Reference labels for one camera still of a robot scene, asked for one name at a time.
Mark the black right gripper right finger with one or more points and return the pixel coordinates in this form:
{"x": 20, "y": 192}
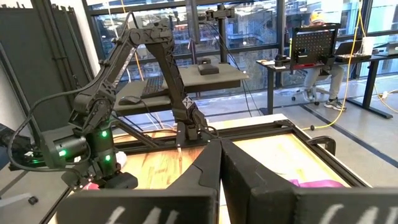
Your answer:
{"x": 255, "y": 193}

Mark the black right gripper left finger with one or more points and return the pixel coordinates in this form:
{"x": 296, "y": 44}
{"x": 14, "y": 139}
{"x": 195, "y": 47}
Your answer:
{"x": 199, "y": 180}

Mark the pink eraser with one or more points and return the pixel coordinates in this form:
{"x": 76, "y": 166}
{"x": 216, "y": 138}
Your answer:
{"x": 92, "y": 187}

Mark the purple plastic pencil case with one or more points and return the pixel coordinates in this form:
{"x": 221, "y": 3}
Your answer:
{"x": 320, "y": 184}

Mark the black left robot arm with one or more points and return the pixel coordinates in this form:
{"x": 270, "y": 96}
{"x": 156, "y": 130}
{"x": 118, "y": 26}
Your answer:
{"x": 161, "y": 53}

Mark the black computer mouse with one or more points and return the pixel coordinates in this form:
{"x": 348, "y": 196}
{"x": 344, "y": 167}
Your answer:
{"x": 129, "y": 100}

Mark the black table clamp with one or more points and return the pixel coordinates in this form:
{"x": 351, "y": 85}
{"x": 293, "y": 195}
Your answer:
{"x": 321, "y": 139}

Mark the black keyboard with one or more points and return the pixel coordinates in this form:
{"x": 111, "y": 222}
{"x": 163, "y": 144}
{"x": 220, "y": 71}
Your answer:
{"x": 152, "y": 87}

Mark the white office chair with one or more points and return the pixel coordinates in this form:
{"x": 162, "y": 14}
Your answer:
{"x": 18, "y": 199}

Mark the grey desk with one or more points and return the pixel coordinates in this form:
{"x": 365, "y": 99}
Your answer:
{"x": 224, "y": 77}

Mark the small black box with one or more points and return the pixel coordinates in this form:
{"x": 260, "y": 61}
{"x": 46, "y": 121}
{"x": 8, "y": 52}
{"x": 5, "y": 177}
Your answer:
{"x": 208, "y": 69}

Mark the small black desk device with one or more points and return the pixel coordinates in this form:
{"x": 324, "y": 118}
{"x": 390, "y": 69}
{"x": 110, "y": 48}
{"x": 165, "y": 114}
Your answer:
{"x": 280, "y": 60}

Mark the person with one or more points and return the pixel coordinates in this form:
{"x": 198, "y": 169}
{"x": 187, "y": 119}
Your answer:
{"x": 337, "y": 81}

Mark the black monitor stand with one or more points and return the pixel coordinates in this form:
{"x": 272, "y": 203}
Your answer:
{"x": 223, "y": 40}

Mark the black office desk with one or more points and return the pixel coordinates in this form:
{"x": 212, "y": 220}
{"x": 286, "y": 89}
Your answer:
{"x": 371, "y": 84}

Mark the black pegboard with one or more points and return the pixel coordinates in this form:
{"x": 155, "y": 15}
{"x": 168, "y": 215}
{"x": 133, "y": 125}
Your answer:
{"x": 314, "y": 43}

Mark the grey laptop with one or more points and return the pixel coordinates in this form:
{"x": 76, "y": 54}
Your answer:
{"x": 348, "y": 48}

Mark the white box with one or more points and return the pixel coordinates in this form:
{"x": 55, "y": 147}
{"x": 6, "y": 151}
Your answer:
{"x": 367, "y": 45}

